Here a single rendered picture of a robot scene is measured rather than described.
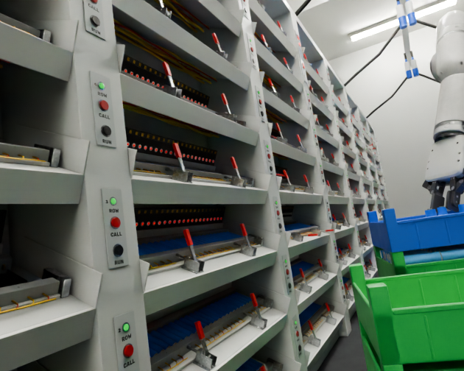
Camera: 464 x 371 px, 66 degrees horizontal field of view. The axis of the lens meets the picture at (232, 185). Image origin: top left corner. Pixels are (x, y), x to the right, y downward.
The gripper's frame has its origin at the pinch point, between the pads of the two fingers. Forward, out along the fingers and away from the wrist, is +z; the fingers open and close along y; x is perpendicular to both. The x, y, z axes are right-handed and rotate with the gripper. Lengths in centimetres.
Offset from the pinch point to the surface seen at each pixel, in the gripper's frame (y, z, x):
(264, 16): 62, -77, 40
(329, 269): 93, 11, -33
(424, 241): -9.5, 13.2, 13.3
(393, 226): -7.2, 11.8, 18.4
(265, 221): 45, 9, 23
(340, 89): 190, -153, -69
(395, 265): -6.7, 18.5, 16.3
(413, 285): -15.5, 22.4, 20.0
